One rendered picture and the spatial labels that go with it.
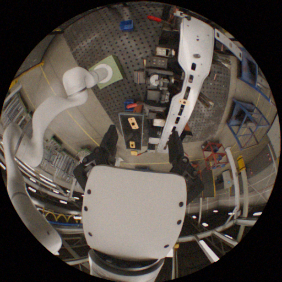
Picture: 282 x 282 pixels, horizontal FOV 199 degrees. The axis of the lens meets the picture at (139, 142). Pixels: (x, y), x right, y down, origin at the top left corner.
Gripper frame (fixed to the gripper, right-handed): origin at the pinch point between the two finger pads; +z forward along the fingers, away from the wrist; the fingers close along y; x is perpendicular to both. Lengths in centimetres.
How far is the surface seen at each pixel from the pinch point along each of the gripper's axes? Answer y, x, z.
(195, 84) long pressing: 29, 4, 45
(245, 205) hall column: 702, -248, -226
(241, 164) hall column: 695, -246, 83
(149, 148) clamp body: 7, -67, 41
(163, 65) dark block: 5.5, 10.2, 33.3
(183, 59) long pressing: 18, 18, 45
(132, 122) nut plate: -8.0, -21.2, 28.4
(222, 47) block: 45, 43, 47
